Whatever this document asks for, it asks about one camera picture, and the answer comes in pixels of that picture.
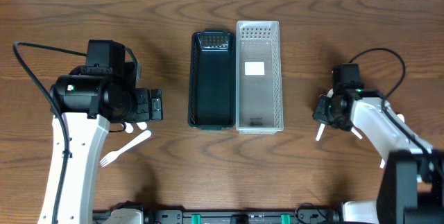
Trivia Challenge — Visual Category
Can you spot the white plastic spoon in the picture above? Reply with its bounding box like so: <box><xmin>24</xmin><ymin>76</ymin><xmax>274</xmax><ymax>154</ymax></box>
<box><xmin>397</xmin><ymin>114</ymin><xmax>405</xmax><ymax>123</ymax></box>
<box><xmin>351</xmin><ymin>127</ymin><xmax>363</xmax><ymax>139</ymax></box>
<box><xmin>315</xmin><ymin>123</ymin><xmax>325</xmax><ymax>141</ymax></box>

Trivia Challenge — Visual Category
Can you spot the white plastic fork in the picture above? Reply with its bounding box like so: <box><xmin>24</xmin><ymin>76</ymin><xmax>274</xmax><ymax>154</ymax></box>
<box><xmin>137</xmin><ymin>122</ymin><xmax>148</xmax><ymax>130</ymax></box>
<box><xmin>124</xmin><ymin>123</ymin><xmax>134</xmax><ymax>133</ymax></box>
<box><xmin>99</xmin><ymin>130</ymin><xmax>152</xmax><ymax>167</ymax></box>

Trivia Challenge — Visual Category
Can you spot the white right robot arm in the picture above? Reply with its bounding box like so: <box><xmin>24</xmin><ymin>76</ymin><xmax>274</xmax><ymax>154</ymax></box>
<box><xmin>313</xmin><ymin>89</ymin><xmax>443</xmax><ymax>224</ymax></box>

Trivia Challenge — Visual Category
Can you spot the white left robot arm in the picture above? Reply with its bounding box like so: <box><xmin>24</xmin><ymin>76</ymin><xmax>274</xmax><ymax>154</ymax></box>
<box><xmin>39</xmin><ymin>75</ymin><xmax>163</xmax><ymax>223</ymax></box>

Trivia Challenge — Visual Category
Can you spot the dark green perforated basket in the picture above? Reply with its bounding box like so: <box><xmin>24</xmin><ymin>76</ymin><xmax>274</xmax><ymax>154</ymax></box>
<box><xmin>187</xmin><ymin>29</ymin><xmax>236</xmax><ymax>130</ymax></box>

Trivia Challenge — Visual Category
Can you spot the clear perforated plastic basket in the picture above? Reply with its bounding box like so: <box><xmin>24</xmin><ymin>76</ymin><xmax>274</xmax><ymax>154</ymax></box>
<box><xmin>236</xmin><ymin>20</ymin><xmax>284</xmax><ymax>135</ymax></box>

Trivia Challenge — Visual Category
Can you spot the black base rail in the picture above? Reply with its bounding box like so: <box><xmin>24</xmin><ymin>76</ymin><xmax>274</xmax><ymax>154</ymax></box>
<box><xmin>92</xmin><ymin>202</ymin><xmax>343</xmax><ymax>224</ymax></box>

